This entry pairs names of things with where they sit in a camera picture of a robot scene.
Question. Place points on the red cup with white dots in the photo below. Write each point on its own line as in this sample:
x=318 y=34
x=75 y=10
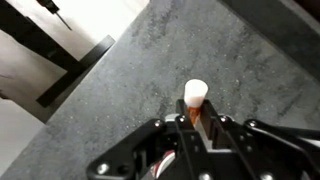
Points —
x=163 y=165

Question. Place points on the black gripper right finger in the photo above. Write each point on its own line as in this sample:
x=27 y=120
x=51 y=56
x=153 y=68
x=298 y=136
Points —
x=266 y=150

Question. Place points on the orange marker with white cap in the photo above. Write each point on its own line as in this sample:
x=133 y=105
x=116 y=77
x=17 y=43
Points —
x=196 y=91

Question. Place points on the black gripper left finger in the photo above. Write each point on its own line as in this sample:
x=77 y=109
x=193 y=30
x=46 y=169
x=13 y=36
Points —
x=140 y=150

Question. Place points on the black stand frame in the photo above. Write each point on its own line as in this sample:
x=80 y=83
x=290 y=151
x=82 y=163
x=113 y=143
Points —
x=66 y=63

